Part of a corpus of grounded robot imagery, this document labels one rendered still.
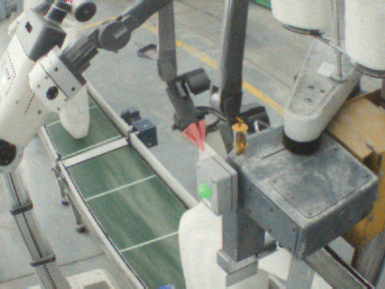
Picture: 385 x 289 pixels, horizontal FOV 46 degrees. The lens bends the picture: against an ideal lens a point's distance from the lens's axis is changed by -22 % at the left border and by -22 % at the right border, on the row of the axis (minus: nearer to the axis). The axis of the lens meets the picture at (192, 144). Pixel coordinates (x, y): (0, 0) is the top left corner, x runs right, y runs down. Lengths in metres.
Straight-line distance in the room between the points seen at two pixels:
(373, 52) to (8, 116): 0.97
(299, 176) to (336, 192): 0.10
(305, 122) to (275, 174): 0.12
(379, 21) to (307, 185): 0.39
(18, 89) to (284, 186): 0.73
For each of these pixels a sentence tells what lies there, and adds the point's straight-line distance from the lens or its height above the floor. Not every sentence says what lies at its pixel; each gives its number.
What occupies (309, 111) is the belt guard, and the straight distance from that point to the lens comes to 1.06.
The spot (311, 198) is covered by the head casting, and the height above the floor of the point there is 1.34.
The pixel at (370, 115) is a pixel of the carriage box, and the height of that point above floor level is 1.33.
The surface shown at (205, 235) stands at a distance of 1.65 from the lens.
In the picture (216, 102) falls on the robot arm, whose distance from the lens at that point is 1.34.
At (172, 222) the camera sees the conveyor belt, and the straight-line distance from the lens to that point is 2.40.
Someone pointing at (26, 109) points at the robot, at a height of 1.35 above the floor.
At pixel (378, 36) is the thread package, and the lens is 1.01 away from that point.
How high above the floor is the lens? 1.94
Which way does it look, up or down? 33 degrees down
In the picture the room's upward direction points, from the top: 5 degrees counter-clockwise
